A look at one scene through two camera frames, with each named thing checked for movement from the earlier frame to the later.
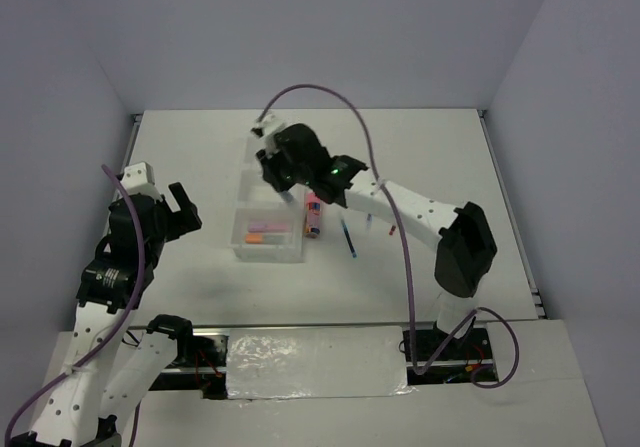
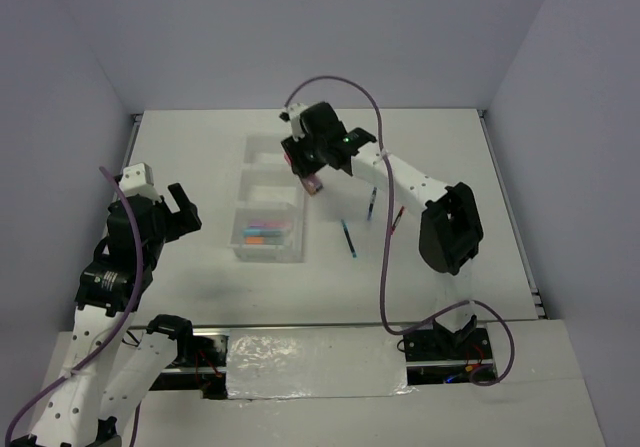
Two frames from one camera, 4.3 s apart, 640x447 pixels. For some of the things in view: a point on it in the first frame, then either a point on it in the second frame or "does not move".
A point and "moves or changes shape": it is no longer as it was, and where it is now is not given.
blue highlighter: [287, 196] to [264, 232]
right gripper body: [282, 172] to [306, 153]
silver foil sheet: [315, 362] does not move
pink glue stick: [312, 220] moves or changes shape
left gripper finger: [182, 198] does not move
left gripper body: [158, 240] does not move
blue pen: [348, 238] does not move
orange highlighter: [264, 239] does not move
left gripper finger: [182, 226] does not move
